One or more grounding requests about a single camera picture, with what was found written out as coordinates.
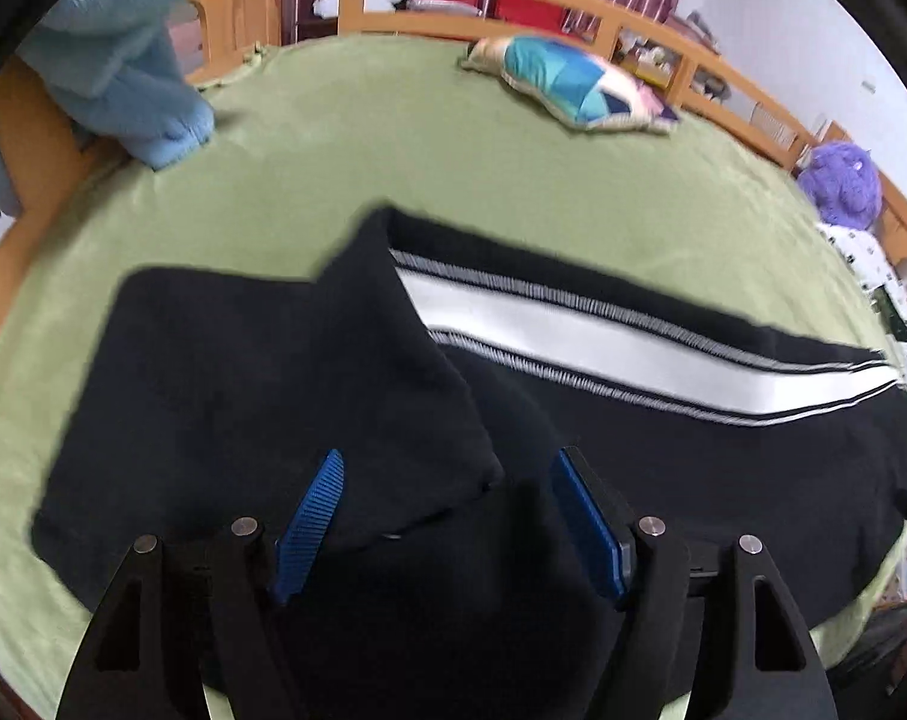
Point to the patchwork pillow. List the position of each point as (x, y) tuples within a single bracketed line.
[(558, 82)]

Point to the black pants with white stripe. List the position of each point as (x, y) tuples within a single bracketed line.
[(236, 390)]

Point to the green bed blanket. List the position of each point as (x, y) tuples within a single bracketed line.
[(461, 165)]

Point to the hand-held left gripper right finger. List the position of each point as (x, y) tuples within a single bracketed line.
[(585, 521)]

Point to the white folded bedding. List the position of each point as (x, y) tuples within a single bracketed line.
[(356, 0)]

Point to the white spotted cloth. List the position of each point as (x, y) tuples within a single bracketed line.
[(870, 262)]

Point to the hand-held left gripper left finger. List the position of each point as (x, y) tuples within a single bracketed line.
[(309, 525)]

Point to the purple plush toy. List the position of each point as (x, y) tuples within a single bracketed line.
[(843, 180)]

